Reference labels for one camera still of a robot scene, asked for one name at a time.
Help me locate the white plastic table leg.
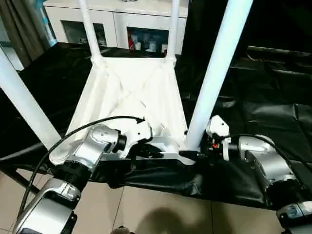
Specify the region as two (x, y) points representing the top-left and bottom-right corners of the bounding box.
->
(165, 0), (182, 65)
(78, 0), (105, 66)
(183, 0), (254, 151)
(0, 49), (61, 149)

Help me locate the teal plastic object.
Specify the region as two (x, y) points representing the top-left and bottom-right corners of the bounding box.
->
(39, 0), (58, 45)

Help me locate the grey curtain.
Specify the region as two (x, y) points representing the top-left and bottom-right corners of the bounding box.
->
(0, 0), (49, 66)

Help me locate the black metal table frame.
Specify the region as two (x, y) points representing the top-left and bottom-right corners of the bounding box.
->
(0, 166), (30, 191)

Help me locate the white plastic table top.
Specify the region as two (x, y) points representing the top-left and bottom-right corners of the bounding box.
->
(48, 54), (198, 166)

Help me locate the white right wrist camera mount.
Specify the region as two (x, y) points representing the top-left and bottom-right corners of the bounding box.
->
(206, 116), (231, 160)

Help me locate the white glass-door cabinet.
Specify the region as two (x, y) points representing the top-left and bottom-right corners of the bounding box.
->
(43, 0), (188, 54)

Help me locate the black table mat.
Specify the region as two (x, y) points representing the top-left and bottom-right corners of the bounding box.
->
(0, 43), (312, 210)

